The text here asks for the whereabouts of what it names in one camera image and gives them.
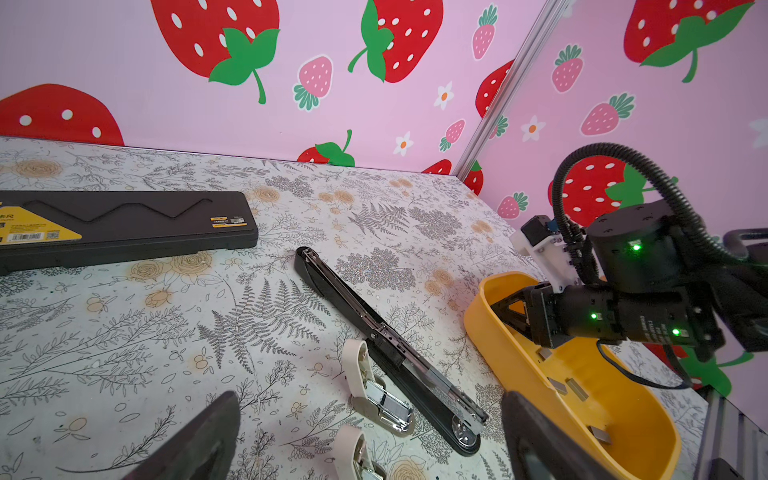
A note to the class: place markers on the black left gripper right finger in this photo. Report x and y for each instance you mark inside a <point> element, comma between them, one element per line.
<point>539,449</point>

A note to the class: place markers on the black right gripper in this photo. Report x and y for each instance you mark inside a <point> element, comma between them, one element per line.
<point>542,310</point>

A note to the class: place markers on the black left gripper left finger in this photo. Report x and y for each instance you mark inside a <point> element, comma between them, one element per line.
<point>202,449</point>

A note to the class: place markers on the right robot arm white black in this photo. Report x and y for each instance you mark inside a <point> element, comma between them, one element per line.
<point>649,273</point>

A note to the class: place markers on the yellow plastic tray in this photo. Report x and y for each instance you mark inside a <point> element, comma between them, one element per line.
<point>621,424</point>

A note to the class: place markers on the black tool case yellow label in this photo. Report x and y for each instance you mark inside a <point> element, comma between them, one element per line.
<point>47,228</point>

